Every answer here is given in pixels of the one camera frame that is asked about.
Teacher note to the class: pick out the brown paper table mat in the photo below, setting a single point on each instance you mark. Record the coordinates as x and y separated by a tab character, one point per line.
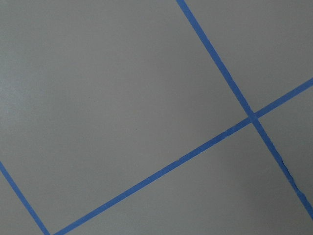
97	95

